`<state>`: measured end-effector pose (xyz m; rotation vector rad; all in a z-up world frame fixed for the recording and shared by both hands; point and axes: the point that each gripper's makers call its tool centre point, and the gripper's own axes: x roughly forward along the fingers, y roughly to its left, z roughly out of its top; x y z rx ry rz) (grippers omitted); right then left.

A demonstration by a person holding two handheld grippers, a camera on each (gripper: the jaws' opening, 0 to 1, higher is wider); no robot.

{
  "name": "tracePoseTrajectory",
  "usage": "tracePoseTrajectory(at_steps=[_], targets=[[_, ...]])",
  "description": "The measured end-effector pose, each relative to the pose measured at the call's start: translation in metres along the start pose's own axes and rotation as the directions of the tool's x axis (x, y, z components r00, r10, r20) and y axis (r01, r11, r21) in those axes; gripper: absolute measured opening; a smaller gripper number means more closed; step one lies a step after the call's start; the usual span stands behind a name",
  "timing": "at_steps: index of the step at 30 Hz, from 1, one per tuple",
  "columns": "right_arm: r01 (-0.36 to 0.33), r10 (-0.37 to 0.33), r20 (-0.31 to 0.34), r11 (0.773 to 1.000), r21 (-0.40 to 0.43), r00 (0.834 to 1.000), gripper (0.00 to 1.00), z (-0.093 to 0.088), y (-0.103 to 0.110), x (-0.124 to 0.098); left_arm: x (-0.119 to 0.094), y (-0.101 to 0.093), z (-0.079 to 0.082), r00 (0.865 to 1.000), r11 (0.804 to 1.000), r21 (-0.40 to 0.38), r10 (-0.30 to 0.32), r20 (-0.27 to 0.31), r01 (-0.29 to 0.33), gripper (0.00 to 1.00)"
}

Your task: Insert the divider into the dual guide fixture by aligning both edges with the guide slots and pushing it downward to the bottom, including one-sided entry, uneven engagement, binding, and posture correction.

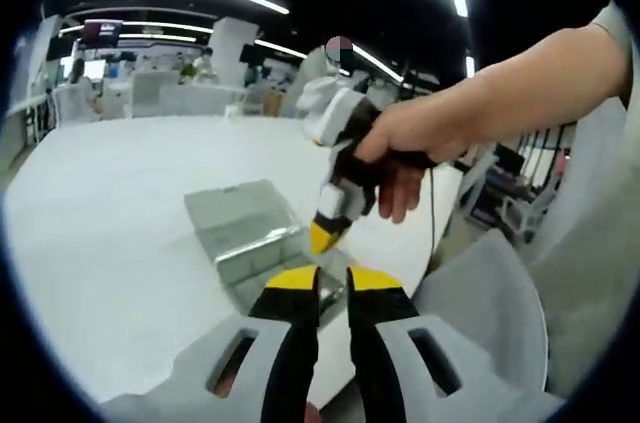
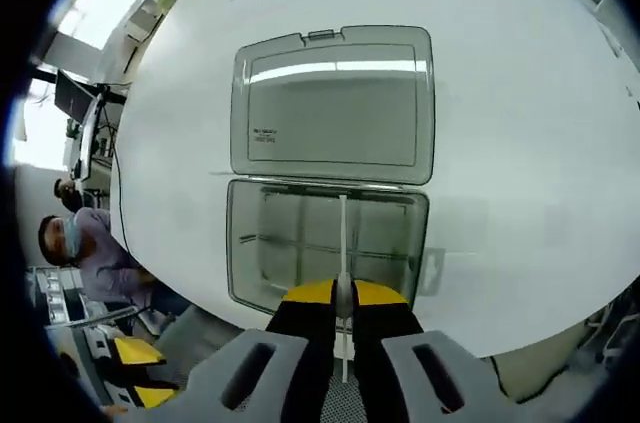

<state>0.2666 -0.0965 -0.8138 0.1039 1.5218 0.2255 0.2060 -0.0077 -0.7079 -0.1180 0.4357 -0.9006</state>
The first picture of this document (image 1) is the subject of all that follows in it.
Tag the white desk partition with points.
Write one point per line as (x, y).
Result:
(190, 93)

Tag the operator in grey shirt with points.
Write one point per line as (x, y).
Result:
(590, 243)

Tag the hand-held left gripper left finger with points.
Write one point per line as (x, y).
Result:
(295, 343)

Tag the potted green plant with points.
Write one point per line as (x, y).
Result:
(187, 73)

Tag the person's right hand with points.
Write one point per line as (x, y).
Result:
(425, 128)

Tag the white mesh office chair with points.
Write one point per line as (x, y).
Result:
(480, 283)

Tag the black monitor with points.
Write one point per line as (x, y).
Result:
(507, 158)

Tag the pink object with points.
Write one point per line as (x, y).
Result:
(560, 160)

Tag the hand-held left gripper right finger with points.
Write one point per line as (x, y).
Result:
(372, 343)

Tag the grey transparent guide fixture box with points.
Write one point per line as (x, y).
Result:
(235, 213)

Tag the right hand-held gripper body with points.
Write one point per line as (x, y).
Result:
(345, 118)

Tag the hanging display screen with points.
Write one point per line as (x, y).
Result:
(102, 30)

